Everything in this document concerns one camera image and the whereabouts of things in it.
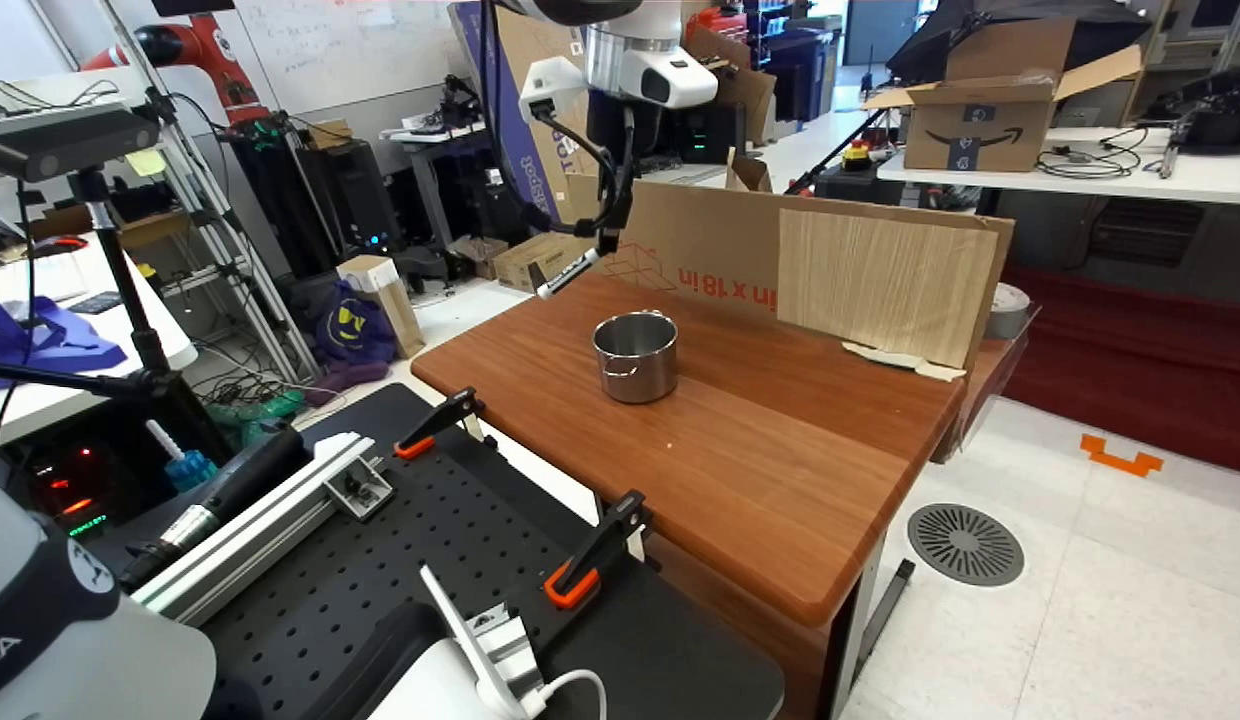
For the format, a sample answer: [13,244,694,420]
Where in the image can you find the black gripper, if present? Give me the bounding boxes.
[591,104,643,259]

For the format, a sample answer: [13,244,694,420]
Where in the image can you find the black marker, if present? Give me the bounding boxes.
[533,252,603,301]

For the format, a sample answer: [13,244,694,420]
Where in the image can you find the silver metal pot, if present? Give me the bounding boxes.
[587,309,685,406]

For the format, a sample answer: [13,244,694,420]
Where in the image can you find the white black robot base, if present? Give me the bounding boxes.
[0,473,226,720]

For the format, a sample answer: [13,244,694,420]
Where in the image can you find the brown cardboard panel red print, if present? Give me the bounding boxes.
[603,177,1019,377]

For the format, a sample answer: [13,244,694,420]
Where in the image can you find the small flat cardboard box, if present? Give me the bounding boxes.
[489,226,602,295]

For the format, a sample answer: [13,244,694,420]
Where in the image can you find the tall cardboard box blue side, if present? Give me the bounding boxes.
[445,0,612,241]

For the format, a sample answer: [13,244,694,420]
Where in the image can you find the beige cardboard box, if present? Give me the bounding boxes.
[334,252,429,358]

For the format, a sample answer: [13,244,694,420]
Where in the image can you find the pale corrugated cardboard sheet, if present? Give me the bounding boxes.
[771,205,1005,381]

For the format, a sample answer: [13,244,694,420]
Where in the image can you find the black orange bar clamp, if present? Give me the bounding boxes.
[389,382,483,466]
[540,487,653,616]

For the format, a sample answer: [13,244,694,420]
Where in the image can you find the purple bag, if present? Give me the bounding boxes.
[295,273,406,381]

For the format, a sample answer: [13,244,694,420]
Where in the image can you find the black perforated base board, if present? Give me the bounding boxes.
[196,381,789,720]

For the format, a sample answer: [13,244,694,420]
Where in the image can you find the open amazon cardboard box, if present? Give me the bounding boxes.
[863,16,1150,177]

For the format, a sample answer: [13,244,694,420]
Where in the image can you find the metal ladder stand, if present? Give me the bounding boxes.
[99,0,323,389]

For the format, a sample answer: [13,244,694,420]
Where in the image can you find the grey bin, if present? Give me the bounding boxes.
[986,279,1040,346]

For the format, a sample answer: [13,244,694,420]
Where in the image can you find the green object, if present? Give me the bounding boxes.
[208,382,314,452]

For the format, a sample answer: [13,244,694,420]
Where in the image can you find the red machine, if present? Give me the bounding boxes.
[79,7,272,130]

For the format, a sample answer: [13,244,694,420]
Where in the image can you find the round grey floor drain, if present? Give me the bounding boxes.
[906,499,1033,592]

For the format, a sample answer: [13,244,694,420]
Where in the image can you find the black tripod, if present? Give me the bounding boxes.
[0,168,214,442]

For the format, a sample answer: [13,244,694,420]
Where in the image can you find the dark red carpet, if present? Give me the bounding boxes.
[999,259,1240,481]

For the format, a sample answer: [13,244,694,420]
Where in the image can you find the white side table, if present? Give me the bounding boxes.
[0,226,201,452]

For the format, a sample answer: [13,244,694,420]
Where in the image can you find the purple cloth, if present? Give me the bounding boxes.
[0,285,129,393]

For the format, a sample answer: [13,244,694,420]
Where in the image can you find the black control box red lights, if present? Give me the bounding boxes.
[0,370,239,544]

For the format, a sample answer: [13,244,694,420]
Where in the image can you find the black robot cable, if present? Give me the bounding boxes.
[528,104,621,187]

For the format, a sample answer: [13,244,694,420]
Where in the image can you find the white cable with plug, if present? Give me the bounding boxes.
[417,563,612,720]

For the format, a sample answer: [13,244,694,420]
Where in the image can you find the black handled tool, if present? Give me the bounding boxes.
[157,425,317,554]

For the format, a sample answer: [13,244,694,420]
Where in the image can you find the aluminium extrusion rail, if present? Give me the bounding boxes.
[129,429,400,628]

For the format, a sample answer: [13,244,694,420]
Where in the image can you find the grey cable bundle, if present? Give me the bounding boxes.
[1035,124,1189,182]

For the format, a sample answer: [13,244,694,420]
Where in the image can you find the blue handled tool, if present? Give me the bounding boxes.
[141,417,226,499]

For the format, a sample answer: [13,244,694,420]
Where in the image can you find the grey camera on tripod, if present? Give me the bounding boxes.
[0,101,170,182]

